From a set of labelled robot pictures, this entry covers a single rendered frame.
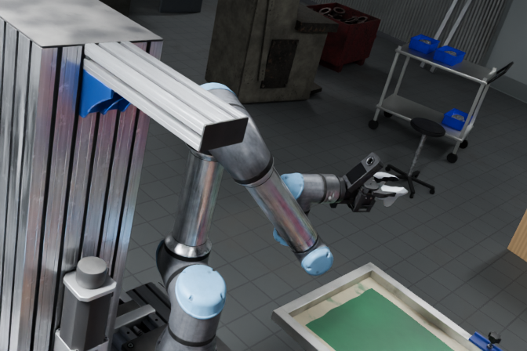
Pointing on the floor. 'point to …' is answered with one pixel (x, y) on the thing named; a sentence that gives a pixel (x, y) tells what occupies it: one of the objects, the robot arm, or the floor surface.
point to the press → (271, 26)
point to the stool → (426, 127)
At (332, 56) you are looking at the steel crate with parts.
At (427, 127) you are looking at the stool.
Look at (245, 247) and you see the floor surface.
